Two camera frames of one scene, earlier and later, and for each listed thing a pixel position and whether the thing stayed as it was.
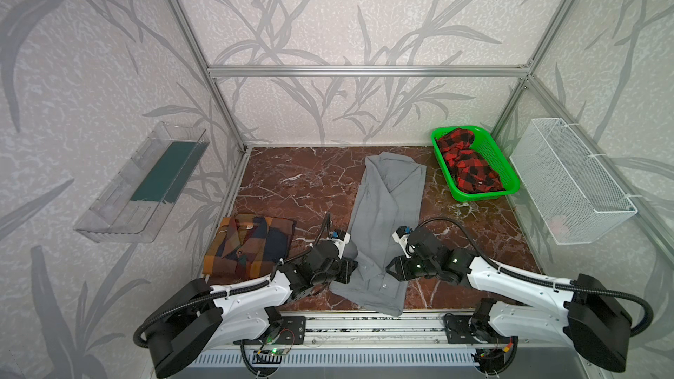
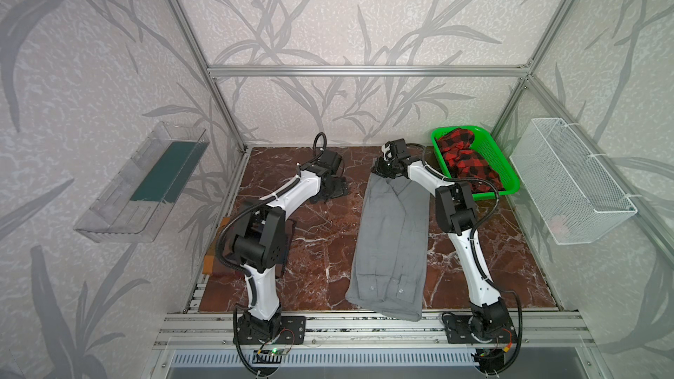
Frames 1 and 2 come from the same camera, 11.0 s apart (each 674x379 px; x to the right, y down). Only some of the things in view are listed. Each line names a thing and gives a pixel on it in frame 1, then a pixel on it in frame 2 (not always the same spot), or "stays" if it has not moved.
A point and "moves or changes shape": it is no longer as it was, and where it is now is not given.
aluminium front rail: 405,331 stays
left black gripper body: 343,268 -> 337,187
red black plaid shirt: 469,170 stays
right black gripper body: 399,267 -> 383,167
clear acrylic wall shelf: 133,203 stays
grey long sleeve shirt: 389,207 moves or changes shape
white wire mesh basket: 577,201 stays
